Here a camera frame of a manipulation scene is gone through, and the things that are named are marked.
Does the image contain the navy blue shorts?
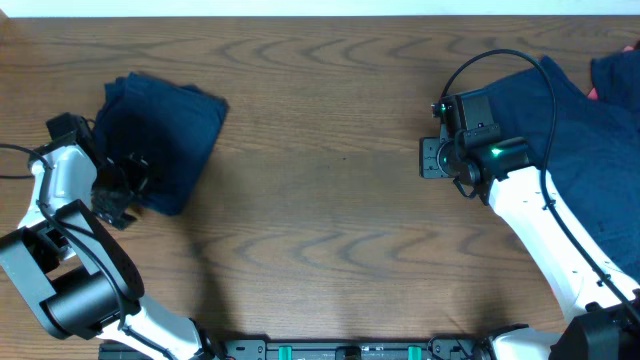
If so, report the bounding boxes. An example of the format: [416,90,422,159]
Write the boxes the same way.
[94,73,229,216]

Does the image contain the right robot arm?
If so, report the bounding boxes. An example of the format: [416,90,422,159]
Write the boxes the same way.
[419,137,639,359]

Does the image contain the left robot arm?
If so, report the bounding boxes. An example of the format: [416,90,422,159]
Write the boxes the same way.
[1,141,224,359]

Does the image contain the navy blue garment pile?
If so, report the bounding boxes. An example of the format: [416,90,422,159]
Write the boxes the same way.
[486,51,639,278]

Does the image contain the pink red cloth piece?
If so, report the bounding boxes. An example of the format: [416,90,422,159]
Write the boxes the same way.
[585,42,640,101]

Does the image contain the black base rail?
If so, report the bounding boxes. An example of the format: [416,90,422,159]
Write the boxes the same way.
[98,337,494,360]

